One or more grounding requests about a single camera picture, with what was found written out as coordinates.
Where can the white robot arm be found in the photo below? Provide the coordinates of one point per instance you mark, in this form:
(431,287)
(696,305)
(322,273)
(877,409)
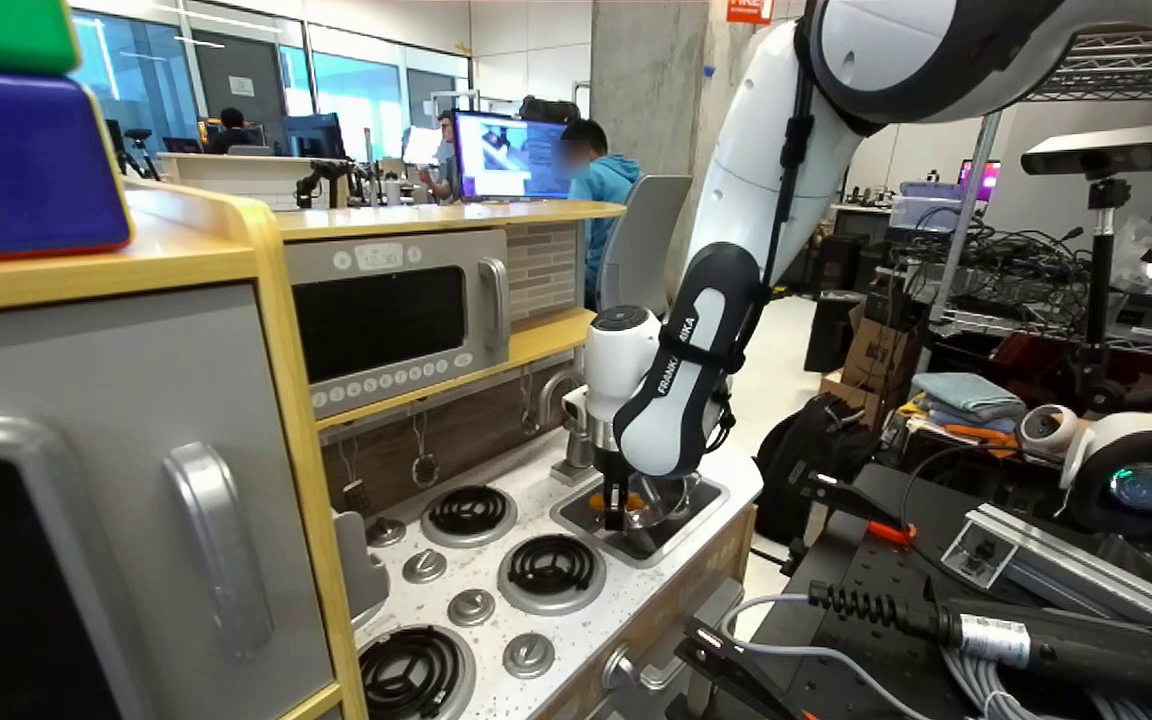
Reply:
(760,162)

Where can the silver toy faucet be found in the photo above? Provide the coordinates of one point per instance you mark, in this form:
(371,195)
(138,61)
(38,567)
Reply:
(550,390)

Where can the white tape roll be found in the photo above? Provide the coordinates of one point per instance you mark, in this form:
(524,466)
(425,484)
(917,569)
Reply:
(1045,435)

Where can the brown cardboard box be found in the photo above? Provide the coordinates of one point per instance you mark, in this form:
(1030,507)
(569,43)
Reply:
(877,362)

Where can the black camera stand pole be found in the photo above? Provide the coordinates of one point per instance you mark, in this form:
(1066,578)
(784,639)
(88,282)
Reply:
(1100,264)

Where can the silver toy sink basin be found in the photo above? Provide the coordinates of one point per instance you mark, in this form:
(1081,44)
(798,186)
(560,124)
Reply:
(688,531)

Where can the grey stove knob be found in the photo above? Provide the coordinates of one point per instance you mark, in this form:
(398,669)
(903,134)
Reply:
(425,567)
(385,531)
(529,654)
(474,609)

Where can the aluminium extrusion rail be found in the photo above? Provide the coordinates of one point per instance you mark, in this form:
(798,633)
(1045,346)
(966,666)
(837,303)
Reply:
(1096,567)

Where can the white rounded device with lens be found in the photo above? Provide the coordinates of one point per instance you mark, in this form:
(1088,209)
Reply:
(1139,440)

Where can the silver cabinet door with window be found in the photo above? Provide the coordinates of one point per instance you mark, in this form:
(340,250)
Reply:
(98,400)

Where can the black coil stove burner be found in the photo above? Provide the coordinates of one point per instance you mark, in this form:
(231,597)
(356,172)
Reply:
(409,672)
(465,514)
(552,569)

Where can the person in blue hoodie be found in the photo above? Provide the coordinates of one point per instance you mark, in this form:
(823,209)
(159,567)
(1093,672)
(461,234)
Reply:
(601,195)

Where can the silver toy microwave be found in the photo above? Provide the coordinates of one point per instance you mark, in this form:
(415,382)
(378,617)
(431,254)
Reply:
(389,320)

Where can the wooden toy kitchen unit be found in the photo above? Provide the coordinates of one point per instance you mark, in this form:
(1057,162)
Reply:
(442,215)

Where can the black stereo camera bar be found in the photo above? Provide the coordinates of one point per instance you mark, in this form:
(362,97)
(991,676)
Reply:
(1111,147)

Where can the aluminium corner bracket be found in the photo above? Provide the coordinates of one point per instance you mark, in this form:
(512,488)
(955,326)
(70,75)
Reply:
(991,547)

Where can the teal folded cloth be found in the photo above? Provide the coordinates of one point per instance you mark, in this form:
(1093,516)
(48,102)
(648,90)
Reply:
(969,396)

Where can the lit computer monitor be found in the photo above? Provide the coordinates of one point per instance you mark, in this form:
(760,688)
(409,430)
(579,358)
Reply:
(509,157)

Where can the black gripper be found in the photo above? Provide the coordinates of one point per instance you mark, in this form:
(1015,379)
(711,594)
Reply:
(623,472)

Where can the black backpack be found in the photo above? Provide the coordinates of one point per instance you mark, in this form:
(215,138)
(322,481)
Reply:
(798,466)

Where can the grey office chair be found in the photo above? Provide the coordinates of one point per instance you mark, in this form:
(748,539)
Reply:
(648,224)

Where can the seated person with dark hair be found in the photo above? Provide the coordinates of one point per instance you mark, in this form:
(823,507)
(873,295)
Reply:
(446,147)

